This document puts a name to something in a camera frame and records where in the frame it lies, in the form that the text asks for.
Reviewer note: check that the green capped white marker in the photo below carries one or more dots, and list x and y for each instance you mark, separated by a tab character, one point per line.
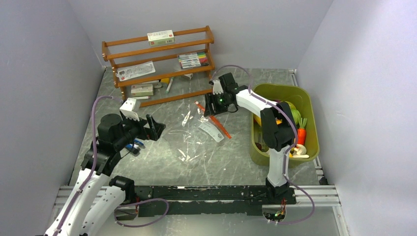
169	84

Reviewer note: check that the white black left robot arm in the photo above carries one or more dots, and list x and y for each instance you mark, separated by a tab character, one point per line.
96	195

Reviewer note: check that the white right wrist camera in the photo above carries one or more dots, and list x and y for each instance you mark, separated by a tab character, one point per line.
216	87

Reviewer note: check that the green white box top shelf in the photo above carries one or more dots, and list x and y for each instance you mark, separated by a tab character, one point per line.
161	38

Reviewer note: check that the coloured marker pen pack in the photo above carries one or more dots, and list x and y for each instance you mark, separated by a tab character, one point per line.
194	59

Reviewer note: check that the green white box shelf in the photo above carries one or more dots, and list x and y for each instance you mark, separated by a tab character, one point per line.
161	38
142	90

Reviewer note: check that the clear zip bag orange zipper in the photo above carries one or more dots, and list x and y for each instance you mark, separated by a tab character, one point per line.
193	133

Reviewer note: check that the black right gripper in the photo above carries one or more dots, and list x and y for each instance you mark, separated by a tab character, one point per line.
210	99

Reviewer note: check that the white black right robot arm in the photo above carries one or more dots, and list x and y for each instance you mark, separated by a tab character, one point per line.
277	124

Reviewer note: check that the wooden three-tier shelf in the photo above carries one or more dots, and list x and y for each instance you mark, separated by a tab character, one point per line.
166	65

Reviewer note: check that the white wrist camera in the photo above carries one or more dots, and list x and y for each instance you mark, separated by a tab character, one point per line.
130	109
216	87

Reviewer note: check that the olive green plastic bin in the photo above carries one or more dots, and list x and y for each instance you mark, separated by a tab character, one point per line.
302	102

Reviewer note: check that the green white box bottom shelf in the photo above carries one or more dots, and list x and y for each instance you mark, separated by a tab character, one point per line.
142	90

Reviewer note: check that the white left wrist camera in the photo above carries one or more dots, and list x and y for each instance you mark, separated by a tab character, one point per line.
130	109

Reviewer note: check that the white toy mushroom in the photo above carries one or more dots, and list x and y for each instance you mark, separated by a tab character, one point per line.
299	152

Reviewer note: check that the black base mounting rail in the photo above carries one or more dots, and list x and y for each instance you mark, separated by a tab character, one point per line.
188	200

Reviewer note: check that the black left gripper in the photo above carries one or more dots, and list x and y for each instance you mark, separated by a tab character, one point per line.
155	128

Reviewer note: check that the blue black stapler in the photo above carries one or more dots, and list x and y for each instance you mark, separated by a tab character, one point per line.
135	147

